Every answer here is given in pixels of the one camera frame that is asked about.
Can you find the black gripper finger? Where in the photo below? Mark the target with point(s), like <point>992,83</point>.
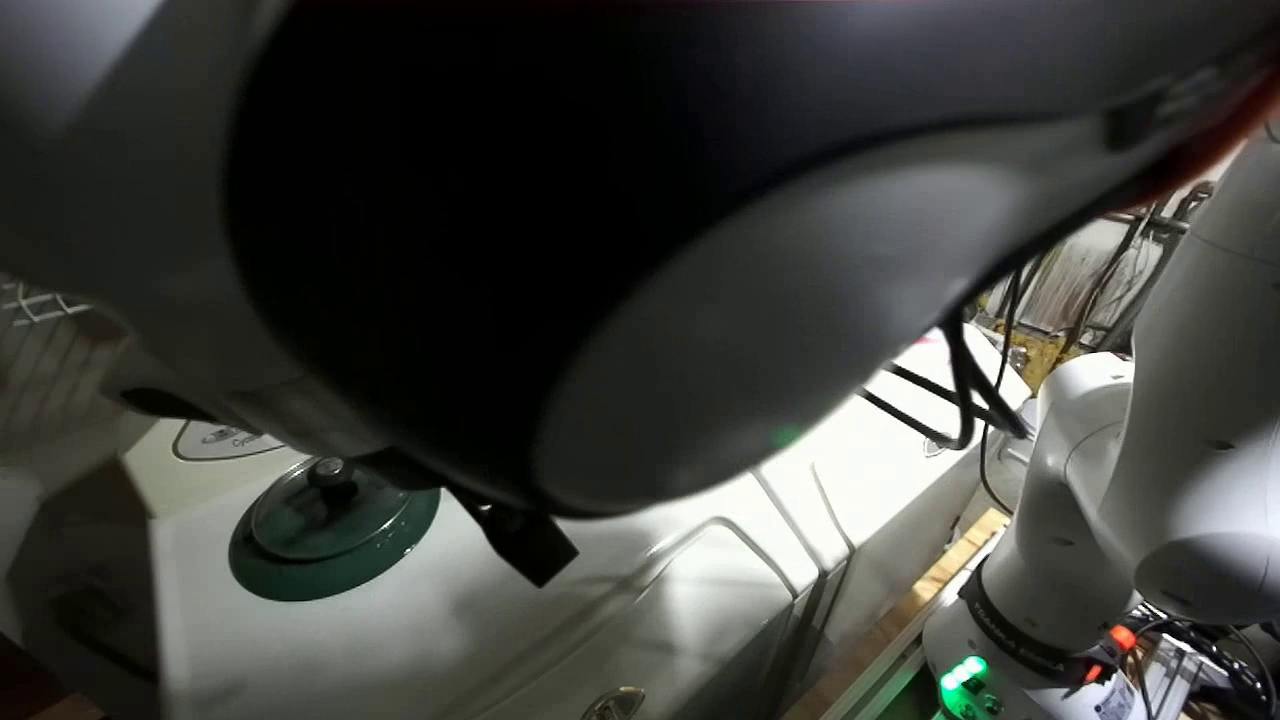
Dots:
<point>533,547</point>

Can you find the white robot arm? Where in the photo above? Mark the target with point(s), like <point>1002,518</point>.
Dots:
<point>602,200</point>

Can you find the green pot lid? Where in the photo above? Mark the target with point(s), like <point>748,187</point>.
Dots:
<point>321,532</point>

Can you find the wooden plank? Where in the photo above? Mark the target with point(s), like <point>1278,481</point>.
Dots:
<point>932,573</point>

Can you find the green lit indicator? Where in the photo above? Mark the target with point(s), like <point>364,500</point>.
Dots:
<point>967,686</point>

